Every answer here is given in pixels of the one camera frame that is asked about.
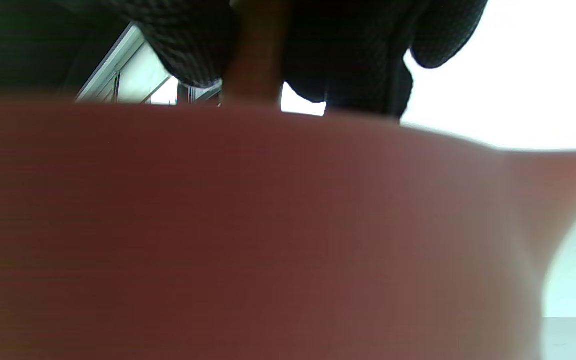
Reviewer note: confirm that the grey window frame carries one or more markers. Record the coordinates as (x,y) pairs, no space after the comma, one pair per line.
(118,62)

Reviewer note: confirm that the person's left hand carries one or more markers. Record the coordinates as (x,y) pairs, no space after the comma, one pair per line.
(28,45)

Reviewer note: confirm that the person's right hand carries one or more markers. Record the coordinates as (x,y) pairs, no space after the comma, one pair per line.
(358,50)

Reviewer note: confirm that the pink plastic salad bowl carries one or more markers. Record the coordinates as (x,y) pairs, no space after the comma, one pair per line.
(248,225)

